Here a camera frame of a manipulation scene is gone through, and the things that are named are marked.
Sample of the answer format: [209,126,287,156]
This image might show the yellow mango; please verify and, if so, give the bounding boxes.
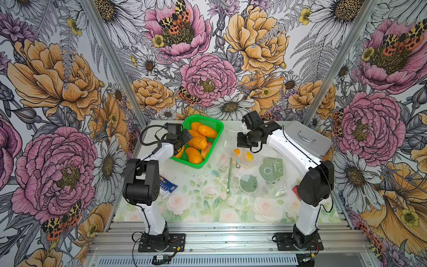
[246,152,254,162]

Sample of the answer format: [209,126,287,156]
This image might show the clear zip-top bag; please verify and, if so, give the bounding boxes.
[212,130,288,199]

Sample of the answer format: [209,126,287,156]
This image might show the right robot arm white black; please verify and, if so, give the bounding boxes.
[237,111,335,251]

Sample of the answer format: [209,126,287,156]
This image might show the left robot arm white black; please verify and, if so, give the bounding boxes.
[122,123,192,251]

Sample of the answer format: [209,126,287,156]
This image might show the orange mango middle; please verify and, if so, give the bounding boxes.
[188,137,207,150]

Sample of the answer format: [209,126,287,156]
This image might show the orange mango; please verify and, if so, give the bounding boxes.
[188,137,207,150]
[197,125,218,139]
[185,147,203,164]

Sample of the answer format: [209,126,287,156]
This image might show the orange mango top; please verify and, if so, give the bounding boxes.
[197,125,218,139]

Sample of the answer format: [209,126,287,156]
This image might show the orange mango bottom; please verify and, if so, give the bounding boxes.
[185,147,203,164]

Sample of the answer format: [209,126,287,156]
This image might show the green plastic basket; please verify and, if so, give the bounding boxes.
[171,115,225,169]

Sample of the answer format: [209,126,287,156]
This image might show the blue white small packet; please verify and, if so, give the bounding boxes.
[159,175,178,193]

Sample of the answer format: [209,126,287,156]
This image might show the silver metal case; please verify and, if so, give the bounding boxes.
[284,121,332,159]

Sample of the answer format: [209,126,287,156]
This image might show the red small packet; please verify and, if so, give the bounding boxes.
[292,185,301,201]

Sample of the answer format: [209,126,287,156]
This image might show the small green circuit board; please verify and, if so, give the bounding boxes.
[152,255,170,265]

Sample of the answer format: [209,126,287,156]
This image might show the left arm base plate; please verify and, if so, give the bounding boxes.
[137,233,186,253]

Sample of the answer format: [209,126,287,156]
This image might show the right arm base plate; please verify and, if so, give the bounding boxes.
[272,232,324,252]

